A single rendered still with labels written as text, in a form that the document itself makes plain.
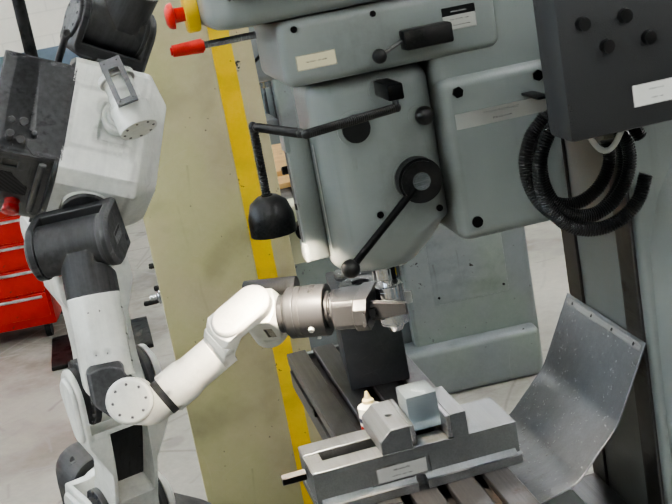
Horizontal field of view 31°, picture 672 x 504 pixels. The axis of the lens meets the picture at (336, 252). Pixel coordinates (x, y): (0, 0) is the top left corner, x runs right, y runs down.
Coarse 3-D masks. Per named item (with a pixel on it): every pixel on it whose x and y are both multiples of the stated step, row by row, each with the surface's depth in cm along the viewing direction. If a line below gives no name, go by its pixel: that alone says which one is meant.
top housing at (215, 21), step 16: (208, 0) 176; (224, 0) 175; (240, 0) 174; (256, 0) 175; (272, 0) 175; (288, 0) 176; (304, 0) 176; (320, 0) 177; (336, 0) 177; (352, 0) 178; (368, 0) 179; (208, 16) 177; (224, 16) 176; (240, 16) 175; (256, 16) 176; (272, 16) 176; (288, 16) 177
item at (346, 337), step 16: (336, 272) 253; (368, 272) 250; (336, 288) 247; (352, 336) 240; (368, 336) 241; (384, 336) 241; (400, 336) 241; (352, 352) 241; (368, 352) 241; (384, 352) 242; (400, 352) 242; (352, 368) 242; (368, 368) 242; (384, 368) 243; (400, 368) 243; (352, 384) 243; (368, 384) 243
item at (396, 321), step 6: (402, 288) 202; (378, 294) 202; (384, 294) 201; (390, 294) 201; (396, 294) 201; (402, 294) 202; (384, 300) 201; (390, 300) 201; (396, 300) 201; (402, 300) 202; (390, 318) 202; (396, 318) 202; (402, 318) 202; (408, 318) 204; (384, 324) 203; (390, 324) 202; (396, 324) 202; (402, 324) 202
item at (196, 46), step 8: (248, 32) 198; (192, 40) 196; (200, 40) 196; (208, 40) 197; (216, 40) 197; (224, 40) 197; (232, 40) 198; (240, 40) 198; (176, 48) 196; (184, 48) 196; (192, 48) 196; (200, 48) 196; (176, 56) 196
